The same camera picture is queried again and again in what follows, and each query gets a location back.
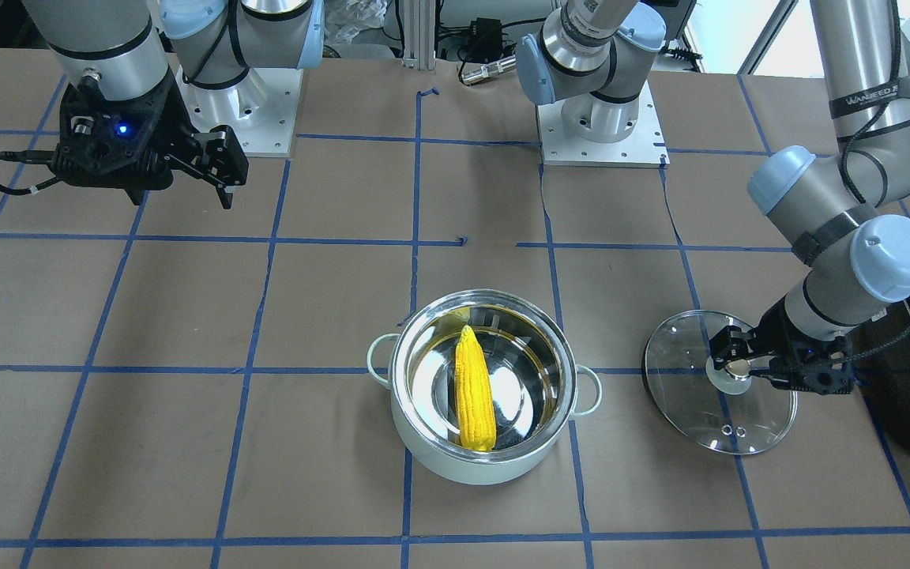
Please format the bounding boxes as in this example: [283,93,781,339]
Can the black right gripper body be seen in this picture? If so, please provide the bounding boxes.
[53,75,201,194]

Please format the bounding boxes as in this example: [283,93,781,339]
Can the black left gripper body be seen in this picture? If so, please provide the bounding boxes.
[751,305,855,395]

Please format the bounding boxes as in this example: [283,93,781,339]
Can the glass pot lid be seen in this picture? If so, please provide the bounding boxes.
[642,310,798,456]

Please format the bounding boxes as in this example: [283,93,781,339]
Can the yellow corn cob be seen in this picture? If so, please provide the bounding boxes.
[454,325,496,451]

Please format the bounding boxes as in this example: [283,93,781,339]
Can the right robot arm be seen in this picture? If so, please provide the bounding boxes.
[17,1,325,209]

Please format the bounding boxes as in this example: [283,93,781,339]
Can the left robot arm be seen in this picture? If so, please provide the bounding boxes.
[515,1,910,394]

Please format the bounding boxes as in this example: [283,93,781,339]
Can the pale green electric pot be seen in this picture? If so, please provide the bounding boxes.
[373,288,603,485]

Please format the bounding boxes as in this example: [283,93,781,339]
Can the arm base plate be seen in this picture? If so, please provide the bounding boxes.
[537,82,671,168]
[177,68,304,158]

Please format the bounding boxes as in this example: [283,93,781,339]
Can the aluminium frame post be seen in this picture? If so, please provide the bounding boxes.
[397,0,440,73]

